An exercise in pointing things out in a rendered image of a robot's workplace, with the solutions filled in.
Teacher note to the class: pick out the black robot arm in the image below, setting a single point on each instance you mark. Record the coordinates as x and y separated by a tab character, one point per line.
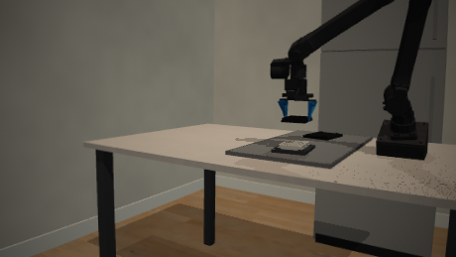
396	100

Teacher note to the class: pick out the white well plate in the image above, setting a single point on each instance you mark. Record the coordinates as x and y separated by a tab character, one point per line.
293	145

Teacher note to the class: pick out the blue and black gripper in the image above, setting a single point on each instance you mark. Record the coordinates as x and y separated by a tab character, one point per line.
300	97

